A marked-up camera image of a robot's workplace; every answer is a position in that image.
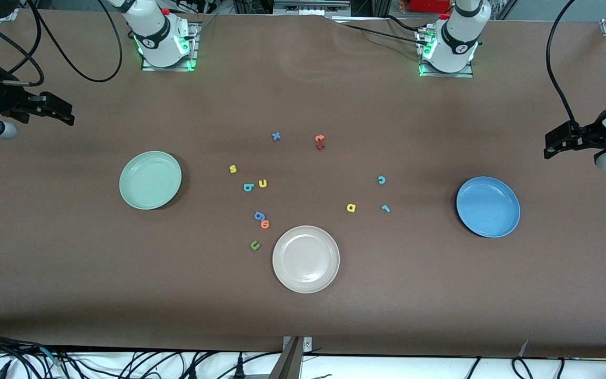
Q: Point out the grey metal box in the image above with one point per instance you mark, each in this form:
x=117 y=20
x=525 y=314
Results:
x=311 y=6

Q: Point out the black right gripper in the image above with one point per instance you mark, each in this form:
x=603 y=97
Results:
x=4 y=99

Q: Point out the blue plate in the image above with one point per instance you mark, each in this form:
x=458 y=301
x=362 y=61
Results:
x=488 y=207

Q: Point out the green foam letter u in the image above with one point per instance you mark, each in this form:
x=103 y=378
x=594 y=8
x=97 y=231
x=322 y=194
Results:
x=254 y=247

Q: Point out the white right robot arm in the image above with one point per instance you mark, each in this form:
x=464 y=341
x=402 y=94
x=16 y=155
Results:
x=155 y=31

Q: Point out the red background object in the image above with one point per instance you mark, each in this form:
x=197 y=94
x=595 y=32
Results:
x=429 y=5

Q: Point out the aluminium profile post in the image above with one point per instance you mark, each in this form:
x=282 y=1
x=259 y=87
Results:
x=287 y=363

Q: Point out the beige plate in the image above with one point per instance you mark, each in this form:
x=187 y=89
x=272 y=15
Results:
x=306 y=259

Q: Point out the green plate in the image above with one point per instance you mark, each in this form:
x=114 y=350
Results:
x=150 y=180

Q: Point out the white paper scrap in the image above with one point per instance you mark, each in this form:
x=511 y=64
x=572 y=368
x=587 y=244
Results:
x=524 y=347

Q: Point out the aluminium table edge profile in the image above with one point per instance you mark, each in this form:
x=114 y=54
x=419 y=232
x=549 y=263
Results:
x=8 y=15

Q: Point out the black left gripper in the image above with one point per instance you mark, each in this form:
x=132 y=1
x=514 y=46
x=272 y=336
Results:
x=590 y=132

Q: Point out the small metal bracket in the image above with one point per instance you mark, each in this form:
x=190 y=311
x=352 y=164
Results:
x=307 y=345

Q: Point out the blue foam letter g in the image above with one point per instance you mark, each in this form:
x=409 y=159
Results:
x=258 y=215

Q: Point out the teal foam letter b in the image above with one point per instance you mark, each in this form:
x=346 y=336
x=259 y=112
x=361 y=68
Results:
x=247 y=187

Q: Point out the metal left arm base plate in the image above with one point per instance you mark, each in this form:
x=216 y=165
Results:
x=440 y=75

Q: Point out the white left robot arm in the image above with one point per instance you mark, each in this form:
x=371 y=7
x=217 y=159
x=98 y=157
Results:
x=458 y=31

